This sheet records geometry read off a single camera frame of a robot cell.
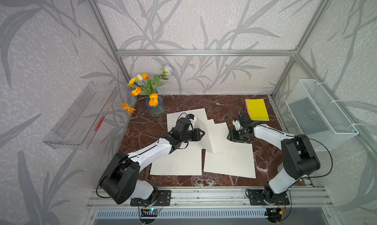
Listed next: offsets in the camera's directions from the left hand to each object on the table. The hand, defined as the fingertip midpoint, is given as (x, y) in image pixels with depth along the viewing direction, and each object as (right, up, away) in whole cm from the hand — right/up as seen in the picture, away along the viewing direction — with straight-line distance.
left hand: (204, 133), depth 83 cm
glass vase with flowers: (-38, +28, +11) cm, 49 cm away
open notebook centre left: (-6, -12, +8) cm, 16 cm away
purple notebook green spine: (+9, -4, +15) cm, 18 cm away
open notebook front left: (-13, -17, +3) cm, 22 cm away
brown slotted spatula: (-34, -23, -2) cm, 40 cm away
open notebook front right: (+21, -18, +3) cm, 27 cm away
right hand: (+18, -4, +11) cm, 21 cm away
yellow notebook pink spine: (+42, +13, +29) cm, 53 cm away
